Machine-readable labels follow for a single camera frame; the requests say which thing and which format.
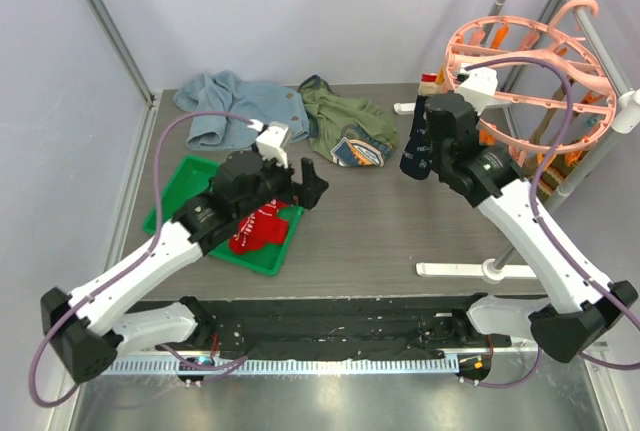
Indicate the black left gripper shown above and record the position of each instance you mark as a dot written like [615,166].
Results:
[309,191]

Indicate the red snowflake sock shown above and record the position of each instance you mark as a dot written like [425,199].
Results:
[241,247]
[265,225]

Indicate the navy santa sock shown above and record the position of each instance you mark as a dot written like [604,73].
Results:
[415,159]

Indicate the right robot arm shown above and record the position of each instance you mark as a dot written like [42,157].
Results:
[582,303]

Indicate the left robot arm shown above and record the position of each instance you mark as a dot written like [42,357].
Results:
[92,325]

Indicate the pink round clip hanger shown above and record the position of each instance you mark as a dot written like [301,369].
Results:
[508,44]

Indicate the olive green printed shirt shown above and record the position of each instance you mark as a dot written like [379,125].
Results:
[348,132]

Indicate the light blue denim garment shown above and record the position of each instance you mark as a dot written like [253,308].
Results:
[212,97]

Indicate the green plastic tray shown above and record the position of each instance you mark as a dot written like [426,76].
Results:
[191,177]

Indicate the olive orange sock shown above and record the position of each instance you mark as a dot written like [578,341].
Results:
[557,172]

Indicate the brown ribbed sock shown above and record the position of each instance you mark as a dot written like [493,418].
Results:
[543,126]

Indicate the grey drying rack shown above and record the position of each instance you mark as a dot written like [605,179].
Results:
[626,120]

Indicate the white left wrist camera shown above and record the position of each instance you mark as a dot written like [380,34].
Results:
[271,141]

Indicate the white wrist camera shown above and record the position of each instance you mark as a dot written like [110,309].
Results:
[477,86]
[271,141]

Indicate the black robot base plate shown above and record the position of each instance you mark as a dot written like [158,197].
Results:
[337,329]

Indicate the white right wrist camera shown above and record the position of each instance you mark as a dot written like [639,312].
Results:
[477,86]

